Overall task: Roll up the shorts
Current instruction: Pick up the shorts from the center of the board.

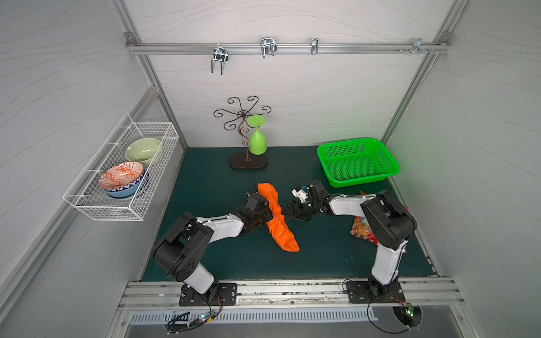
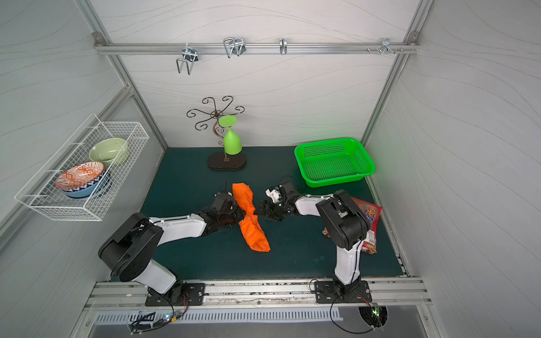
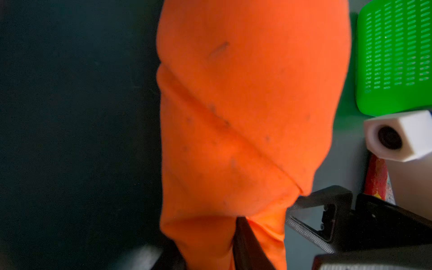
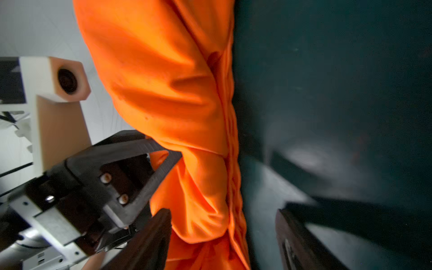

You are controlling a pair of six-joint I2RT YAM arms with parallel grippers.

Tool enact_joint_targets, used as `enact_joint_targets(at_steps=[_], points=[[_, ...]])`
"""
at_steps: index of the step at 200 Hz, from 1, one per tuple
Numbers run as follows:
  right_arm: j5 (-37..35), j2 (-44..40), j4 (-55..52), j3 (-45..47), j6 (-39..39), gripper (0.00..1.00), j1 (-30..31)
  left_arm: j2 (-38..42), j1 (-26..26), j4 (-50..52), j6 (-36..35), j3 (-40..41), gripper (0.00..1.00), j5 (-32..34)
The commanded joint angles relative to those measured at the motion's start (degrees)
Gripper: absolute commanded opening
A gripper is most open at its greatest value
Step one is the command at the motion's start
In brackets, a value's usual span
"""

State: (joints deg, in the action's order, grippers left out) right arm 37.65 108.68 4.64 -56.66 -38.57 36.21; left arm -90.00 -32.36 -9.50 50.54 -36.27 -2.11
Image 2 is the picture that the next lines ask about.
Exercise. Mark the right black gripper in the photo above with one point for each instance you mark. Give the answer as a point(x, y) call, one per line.
point(270, 207)

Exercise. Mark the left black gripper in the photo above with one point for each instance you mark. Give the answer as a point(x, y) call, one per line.
point(230, 213)

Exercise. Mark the orange shorts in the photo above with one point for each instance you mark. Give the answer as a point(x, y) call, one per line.
point(250, 228)

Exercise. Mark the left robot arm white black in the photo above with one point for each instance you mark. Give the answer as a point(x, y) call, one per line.
point(129, 251)

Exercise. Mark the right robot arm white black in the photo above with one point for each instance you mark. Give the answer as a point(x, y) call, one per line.
point(345, 222)

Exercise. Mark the dark metal scroll cup stand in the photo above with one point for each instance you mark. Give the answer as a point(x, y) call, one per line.
point(219, 160)

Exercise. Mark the green plastic goblet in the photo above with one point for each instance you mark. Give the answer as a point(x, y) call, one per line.
point(231, 140)

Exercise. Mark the green plastic basket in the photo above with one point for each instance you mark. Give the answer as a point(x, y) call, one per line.
point(333, 161)

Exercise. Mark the red snack packet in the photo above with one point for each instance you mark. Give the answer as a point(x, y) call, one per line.
point(372, 214)

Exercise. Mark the white vent grille strip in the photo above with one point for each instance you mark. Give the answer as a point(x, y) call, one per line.
point(224, 315)

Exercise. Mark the pale green bowl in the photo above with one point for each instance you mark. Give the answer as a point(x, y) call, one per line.
point(110, 152)

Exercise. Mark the blue bowl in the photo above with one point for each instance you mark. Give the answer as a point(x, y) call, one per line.
point(87, 189)

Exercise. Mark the orange patterned bowl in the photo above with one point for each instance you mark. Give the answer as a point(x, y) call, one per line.
point(79, 175)

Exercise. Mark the double metal hook left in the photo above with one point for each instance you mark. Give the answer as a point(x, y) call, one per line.
point(189, 57)

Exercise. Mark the double metal hook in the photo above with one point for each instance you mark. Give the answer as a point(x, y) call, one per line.
point(234, 46)
point(189, 57)

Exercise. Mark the double metal hook middle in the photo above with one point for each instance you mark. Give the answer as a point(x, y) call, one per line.
point(234, 46)

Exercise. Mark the small metal hook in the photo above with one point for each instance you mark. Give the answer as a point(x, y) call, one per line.
point(283, 46)

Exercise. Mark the metal hook right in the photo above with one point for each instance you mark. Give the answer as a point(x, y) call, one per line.
point(385, 48)

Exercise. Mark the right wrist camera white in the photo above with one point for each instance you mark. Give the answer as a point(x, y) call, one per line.
point(274, 194)

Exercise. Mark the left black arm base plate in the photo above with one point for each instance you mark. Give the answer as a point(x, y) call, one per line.
point(191, 294)

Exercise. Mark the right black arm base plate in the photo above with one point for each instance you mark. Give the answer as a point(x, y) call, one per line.
point(328, 292)

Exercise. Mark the round floor cable port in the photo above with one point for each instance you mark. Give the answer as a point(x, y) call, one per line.
point(375, 316)

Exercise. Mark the white wire wall basket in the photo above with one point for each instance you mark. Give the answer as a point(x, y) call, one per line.
point(40, 194)

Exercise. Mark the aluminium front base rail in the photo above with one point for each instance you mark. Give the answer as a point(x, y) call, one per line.
point(386, 291)

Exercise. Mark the aluminium top rail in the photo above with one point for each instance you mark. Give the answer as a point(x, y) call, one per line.
point(217, 49)

